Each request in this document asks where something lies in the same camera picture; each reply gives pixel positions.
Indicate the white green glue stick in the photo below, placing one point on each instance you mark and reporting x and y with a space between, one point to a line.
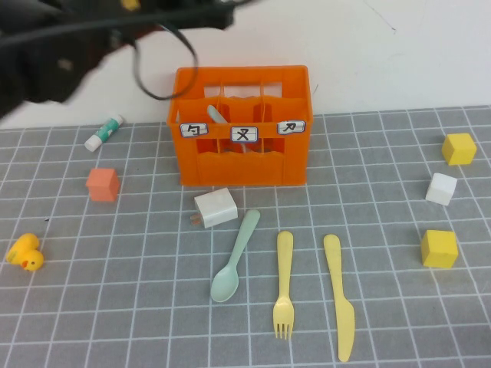
103 133

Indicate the yellow plastic knife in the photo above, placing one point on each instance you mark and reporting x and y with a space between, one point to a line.
340 299

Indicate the orange plastic cutlery holder crate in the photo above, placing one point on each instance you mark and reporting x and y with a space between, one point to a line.
238 168

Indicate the small yellow cube block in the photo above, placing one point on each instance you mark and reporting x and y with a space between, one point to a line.
459 149

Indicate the grey plastic fork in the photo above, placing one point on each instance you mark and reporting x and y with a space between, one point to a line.
216 114

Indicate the white cube block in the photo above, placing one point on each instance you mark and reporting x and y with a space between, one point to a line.
441 189

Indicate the large yellow cube block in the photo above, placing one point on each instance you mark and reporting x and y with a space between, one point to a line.
439 249

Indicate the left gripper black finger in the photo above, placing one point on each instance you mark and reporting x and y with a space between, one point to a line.
211 17

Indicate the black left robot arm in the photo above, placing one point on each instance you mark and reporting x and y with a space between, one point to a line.
38 76

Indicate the yellow plastic fork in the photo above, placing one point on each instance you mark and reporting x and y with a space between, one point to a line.
284 268

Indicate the yellow rubber duck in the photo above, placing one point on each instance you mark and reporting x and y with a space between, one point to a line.
26 253

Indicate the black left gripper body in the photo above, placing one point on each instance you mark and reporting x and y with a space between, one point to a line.
165 13

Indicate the salmon orange cube block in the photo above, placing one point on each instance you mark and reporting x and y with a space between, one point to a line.
101 186

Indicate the mint green plastic spoon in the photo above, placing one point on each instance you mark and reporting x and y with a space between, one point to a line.
225 285

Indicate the white power adapter plug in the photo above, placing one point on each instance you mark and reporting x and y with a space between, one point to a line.
216 207

